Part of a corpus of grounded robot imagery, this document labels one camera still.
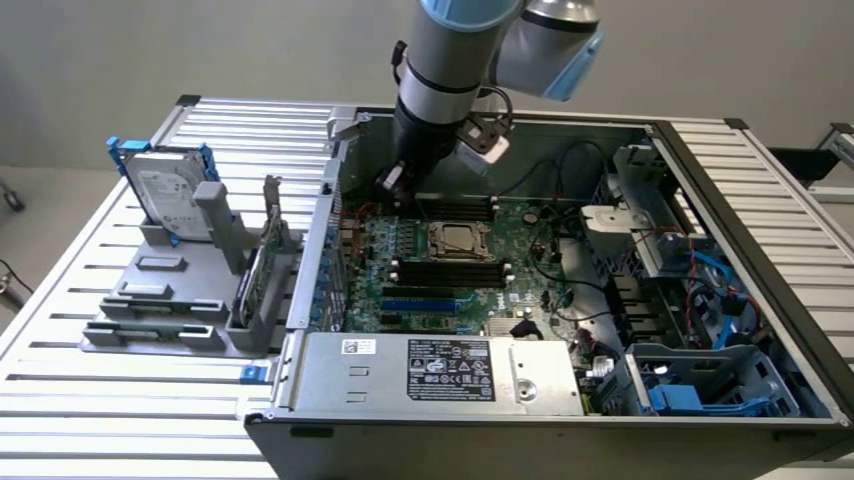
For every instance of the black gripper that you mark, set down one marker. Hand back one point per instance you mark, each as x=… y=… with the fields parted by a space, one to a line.
x=421 y=145

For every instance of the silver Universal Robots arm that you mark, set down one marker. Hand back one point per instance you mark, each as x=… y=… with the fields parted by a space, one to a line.
x=454 y=50

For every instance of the CPU socket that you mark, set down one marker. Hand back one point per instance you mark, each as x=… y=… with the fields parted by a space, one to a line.
x=461 y=241

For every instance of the black RAM slot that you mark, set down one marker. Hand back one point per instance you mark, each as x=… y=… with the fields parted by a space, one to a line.
x=454 y=282
x=461 y=216
x=461 y=210
x=461 y=198
x=454 y=276
x=454 y=269
x=454 y=263
x=461 y=204

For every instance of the coin cell battery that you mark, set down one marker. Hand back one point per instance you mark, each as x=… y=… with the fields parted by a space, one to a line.
x=530 y=217

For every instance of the black expansion slot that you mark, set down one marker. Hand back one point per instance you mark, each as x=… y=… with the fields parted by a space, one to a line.
x=417 y=293

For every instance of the blue expansion slot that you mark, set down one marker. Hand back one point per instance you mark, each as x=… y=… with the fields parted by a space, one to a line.
x=421 y=305

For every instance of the green graphics card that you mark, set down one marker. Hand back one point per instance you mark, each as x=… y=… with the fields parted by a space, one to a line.
x=263 y=260

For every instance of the green motherboard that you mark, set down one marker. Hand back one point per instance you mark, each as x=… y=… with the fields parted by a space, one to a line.
x=528 y=300

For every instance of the grey metal drive cage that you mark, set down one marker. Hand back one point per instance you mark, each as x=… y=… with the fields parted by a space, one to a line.
x=634 y=220

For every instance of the grey parts rack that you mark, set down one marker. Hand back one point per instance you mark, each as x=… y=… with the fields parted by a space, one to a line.
x=210 y=225

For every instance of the black table corner cap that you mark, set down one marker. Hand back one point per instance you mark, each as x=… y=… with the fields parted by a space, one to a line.
x=736 y=123
x=189 y=99

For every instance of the silver chipset heatsink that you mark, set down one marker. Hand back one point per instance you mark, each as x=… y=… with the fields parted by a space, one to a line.
x=510 y=329

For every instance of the silver hard disk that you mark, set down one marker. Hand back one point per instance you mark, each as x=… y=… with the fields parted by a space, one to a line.
x=163 y=195

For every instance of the silver power supply unit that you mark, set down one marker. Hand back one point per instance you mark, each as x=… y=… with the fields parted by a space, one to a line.
x=374 y=380

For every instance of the blue case latch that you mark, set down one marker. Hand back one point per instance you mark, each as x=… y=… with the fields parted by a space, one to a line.
x=253 y=374

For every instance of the green RAM stick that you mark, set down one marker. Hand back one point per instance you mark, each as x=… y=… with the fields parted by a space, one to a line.
x=150 y=333

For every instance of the black open PC case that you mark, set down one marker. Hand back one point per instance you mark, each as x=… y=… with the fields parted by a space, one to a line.
x=468 y=450

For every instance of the black floor object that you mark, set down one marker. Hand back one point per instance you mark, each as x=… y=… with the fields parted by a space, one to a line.
x=14 y=197

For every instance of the blue disk carrier in bay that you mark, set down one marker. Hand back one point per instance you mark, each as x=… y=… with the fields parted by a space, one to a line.
x=674 y=400

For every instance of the grey metal disk bay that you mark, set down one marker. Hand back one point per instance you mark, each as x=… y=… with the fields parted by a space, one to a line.
x=728 y=365

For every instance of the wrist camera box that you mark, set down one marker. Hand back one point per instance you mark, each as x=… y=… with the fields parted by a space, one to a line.
x=484 y=146

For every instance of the blue disk carrier frame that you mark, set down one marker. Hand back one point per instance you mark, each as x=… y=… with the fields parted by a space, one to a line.
x=210 y=165

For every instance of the black bracket on frame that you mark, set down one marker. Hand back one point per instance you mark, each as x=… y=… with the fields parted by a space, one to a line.
x=797 y=165

